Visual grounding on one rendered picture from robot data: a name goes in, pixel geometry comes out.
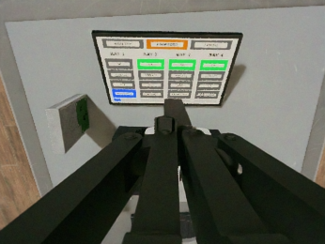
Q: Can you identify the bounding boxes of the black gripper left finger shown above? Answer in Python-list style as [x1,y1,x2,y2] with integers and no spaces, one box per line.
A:
[0,99,183,244]

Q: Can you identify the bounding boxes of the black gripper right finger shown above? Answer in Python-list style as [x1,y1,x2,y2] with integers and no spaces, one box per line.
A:
[173,99,325,244]

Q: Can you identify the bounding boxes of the grey flat mat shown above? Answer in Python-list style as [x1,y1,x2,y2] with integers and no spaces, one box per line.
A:
[5,6,325,187]

